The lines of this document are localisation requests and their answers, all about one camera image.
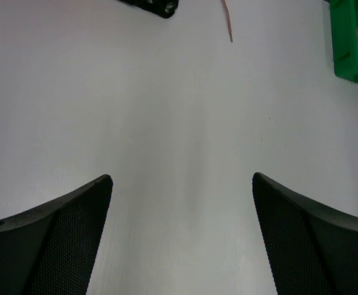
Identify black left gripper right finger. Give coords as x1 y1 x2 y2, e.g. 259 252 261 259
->
252 172 358 294

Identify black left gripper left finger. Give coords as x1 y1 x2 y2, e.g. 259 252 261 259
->
0 175 113 294

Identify green plastic bin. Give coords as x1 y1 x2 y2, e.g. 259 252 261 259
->
330 1 358 84

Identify black patterned folded garment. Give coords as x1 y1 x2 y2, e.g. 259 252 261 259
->
121 0 179 19

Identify pink drawstring cord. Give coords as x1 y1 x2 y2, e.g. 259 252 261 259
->
221 0 234 43

